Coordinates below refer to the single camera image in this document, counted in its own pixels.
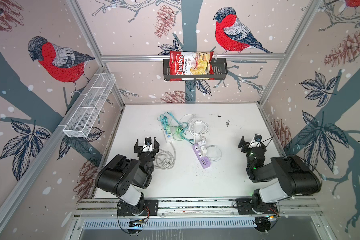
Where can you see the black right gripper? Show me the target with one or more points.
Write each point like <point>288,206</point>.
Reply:
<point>242,142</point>

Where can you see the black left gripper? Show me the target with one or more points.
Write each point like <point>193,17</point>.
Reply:
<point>137,150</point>

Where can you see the white blue power strip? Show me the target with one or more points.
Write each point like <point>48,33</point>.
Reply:
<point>168,138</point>

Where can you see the green plug adapter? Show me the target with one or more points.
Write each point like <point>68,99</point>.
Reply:
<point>168,130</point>

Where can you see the teal plug adapter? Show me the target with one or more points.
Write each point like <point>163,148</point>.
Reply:
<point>164,122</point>

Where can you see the pale lilac charger adapter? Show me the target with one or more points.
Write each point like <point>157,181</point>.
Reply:
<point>202,142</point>

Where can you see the purple power strip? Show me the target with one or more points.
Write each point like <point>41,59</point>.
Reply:
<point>203,160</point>

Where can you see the white charger adapter with cable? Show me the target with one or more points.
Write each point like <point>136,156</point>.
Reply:
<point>212,152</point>

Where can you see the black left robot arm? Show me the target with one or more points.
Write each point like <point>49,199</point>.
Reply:
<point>121,176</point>

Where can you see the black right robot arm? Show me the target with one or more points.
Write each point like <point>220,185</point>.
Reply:
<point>292,175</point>

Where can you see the red chips bag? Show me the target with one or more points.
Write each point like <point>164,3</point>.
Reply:
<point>190,63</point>

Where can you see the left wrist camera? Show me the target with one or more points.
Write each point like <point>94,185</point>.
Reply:
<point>148,145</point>

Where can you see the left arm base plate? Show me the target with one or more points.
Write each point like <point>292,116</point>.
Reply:
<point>142,209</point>

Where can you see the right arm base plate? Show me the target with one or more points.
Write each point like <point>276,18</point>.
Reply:
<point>246,206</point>

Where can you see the white wire wall basket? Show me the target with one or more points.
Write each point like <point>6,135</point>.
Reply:
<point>88,110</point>

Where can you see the black wall basket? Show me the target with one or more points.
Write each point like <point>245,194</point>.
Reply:
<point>215,69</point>

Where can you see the aluminium front rail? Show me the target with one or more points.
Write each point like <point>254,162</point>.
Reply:
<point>198,207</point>

